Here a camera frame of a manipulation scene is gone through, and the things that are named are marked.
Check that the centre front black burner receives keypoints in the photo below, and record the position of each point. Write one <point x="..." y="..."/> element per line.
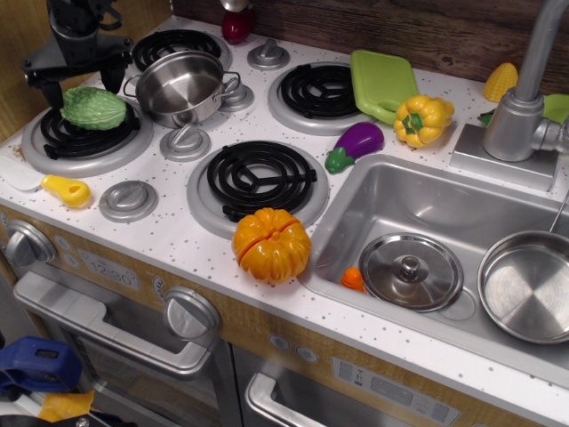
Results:
<point x="241" y="178"/>

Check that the silver toy faucet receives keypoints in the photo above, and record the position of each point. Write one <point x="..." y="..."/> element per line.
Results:
<point x="520" y="145"/>

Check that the yellow handled white spatula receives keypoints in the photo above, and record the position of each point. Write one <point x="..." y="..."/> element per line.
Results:
<point x="71" y="193"/>

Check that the silver stove knob behind pot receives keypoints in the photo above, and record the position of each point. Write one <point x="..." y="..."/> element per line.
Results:
<point x="236" y="97"/>

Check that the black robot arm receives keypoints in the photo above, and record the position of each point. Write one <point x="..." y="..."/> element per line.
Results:
<point x="82" y="18"/>

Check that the orange toy pumpkin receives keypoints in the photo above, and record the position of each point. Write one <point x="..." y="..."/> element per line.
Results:
<point x="271" y="245"/>

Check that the silver oven dial left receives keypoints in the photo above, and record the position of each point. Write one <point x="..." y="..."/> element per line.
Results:
<point x="27" y="245"/>

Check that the silver stove knob middle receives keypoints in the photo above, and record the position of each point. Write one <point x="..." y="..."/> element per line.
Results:
<point x="185" y="144"/>

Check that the yellow toy bell pepper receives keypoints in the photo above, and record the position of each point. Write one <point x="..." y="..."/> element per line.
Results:
<point x="421" y="120"/>

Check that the silver stove knob back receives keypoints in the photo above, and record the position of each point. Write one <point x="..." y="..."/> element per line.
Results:
<point x="268" y="56"/>

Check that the blue clamp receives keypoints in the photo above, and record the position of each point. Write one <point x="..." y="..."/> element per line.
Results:
<point x="38" y="364"/>

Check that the back right black burner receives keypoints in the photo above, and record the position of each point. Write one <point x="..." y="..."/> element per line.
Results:
<point x="316" y="99"/>

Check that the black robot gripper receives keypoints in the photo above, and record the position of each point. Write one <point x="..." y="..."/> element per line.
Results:
<point x="63" y="57"/>

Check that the steel sink basin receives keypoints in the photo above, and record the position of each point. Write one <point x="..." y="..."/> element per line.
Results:
<point x="383" y="195"/>

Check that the orange toy carrot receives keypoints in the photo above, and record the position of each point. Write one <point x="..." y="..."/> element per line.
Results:
<point x="353" y="279"/>

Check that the green plastic cutting board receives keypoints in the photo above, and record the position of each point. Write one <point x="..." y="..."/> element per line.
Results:
<point x="381" y="83"/>

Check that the silver oven dial right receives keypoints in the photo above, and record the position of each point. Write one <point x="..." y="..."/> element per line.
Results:
<point x="188" y="315"/>

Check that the yellow toy corn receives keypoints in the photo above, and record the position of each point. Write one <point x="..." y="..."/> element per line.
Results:
<point x="503" y="78"/>

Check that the silver dishwasher door handle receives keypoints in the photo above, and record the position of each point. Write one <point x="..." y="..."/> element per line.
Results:
<point x="259" y="397"/>

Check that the small steel pot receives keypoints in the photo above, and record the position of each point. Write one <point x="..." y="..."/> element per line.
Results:
<point x="182" y="88"/>

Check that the steel frying pan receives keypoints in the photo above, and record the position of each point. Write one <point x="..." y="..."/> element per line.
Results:
<point x="522" y="283"/>

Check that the steel pot lid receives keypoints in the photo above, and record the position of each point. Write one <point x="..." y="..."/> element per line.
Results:
<point x="411" y="271"/>

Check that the silver oven door handle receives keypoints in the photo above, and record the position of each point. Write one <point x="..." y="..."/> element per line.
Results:
<point x="83" y="315"/>

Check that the front left black burner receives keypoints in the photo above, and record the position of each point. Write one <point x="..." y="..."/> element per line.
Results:
<point x="52" y="145"/>

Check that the green bumpy toy squash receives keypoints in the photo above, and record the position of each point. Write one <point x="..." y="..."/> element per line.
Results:
<point x="92" y="108"/>

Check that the red toy bottle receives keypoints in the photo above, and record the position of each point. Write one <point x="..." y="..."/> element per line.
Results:
<point x="238" y="21"/>

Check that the yellow cloth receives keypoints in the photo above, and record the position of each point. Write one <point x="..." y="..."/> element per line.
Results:
<point x="59" y="406"/>

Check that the purple toy eggplant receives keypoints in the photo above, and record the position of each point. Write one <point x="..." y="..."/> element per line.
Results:
<point x="358" y="141"/>

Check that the silver oven dial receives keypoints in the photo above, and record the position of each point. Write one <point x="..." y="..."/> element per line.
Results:
<point x="27" y="245"/>
<point x="188" y="315"/>

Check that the silver stove knob front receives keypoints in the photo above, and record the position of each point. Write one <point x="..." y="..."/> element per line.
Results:
<point x="128" y="201"/>

